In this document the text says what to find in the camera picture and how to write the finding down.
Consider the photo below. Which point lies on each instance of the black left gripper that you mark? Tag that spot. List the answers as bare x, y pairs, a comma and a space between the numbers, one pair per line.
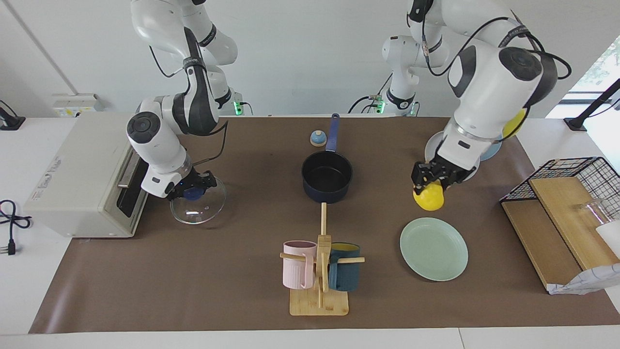
438, 170

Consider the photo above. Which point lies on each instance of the small blue kitchen timer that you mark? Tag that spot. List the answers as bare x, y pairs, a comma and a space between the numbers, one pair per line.
317, 139

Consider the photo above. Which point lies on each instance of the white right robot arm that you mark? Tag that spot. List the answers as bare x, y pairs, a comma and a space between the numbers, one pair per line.
160, 145

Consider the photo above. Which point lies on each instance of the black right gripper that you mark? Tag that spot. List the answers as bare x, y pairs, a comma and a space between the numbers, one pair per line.
193, 179

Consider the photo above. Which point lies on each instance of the white power strip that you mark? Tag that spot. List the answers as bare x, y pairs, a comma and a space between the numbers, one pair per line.
72, 104

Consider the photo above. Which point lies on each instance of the white plastic cup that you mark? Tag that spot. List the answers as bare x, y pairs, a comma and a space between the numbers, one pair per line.
611, 237

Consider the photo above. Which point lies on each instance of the light green plate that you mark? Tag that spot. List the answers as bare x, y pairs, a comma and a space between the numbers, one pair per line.
433, 249

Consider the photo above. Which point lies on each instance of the dark teal mug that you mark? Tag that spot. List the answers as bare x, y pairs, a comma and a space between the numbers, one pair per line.
346, 276

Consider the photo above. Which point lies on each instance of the yellow plate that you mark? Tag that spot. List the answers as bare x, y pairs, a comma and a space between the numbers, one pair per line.
514, 126

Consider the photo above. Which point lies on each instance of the pink ribbed mug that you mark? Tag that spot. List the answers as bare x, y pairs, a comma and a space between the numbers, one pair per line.
295, 271

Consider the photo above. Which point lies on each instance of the white checked cloth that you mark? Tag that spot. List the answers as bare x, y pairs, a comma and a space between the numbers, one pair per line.
591, 281

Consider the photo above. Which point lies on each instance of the beige toaster oven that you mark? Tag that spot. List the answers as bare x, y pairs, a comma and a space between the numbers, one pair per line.
72, 184

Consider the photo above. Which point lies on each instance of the glass lid with blue knob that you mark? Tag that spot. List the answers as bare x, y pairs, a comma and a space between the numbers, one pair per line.
203, 211

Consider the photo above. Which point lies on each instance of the dark blue saucepan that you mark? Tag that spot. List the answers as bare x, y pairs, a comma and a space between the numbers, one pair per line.
327, 174

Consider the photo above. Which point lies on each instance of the grey plate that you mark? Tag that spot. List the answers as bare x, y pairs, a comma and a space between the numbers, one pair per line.
431, 148

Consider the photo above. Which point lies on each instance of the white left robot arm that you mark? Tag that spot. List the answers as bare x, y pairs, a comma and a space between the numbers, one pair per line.
484, 97

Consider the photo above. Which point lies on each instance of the brown table mat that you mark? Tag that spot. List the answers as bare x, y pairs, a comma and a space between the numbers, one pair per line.
218, 291

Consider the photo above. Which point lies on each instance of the light blue plate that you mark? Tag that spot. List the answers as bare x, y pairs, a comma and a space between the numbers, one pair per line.
491, 151

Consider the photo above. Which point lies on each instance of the wooden mug rack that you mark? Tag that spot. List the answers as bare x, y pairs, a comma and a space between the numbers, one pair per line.
319, 303

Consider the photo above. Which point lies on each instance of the black clamp base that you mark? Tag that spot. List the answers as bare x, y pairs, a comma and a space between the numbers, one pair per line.
10, 122

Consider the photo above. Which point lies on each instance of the black camera stand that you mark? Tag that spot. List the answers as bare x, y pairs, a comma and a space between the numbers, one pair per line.
593, 106

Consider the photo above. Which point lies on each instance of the clear glass cup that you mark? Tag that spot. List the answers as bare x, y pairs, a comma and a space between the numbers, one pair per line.
593, 211

